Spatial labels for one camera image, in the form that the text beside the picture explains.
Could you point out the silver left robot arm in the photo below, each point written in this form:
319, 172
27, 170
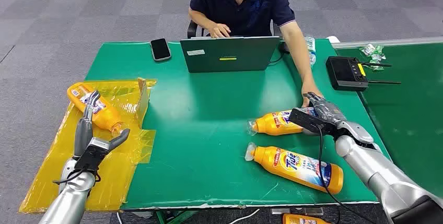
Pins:
74, 194

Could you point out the black controller with antennas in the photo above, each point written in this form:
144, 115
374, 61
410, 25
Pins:
346, 73

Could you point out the small cardboard piece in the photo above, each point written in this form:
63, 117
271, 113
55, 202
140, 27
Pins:
142, 101

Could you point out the green white plastic packet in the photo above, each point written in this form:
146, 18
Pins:
368, 49
376, 61

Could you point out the clear water bottle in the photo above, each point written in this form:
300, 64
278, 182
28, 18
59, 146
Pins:
310, 47

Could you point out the yellow plastic film sheet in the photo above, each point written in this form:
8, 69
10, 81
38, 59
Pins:
52, 167

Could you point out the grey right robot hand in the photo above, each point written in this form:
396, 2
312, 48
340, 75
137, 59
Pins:
328, 111

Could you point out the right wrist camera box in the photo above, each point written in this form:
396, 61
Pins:
304, 118

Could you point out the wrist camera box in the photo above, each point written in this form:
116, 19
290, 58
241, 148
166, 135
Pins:
91, 156
304, 118

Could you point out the black smartphone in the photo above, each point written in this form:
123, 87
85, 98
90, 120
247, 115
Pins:
160, 49

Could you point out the dark laptop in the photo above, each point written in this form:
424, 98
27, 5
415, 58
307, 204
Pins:
228, 54

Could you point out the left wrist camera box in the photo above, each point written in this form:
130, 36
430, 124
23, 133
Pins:
91, 156

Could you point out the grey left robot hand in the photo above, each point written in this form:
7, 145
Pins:
83, 136

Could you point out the green table frame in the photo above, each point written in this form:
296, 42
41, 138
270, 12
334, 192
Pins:
173, 217

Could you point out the person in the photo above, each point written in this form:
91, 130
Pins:
242, 11

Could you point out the grey table edge rail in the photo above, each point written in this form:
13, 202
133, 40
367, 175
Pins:
387, 42

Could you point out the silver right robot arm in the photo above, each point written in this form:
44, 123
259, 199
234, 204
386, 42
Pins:
380, 177

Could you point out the orange detergent bottle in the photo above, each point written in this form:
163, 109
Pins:
273, 162
270, 125
74, 96
297, 219

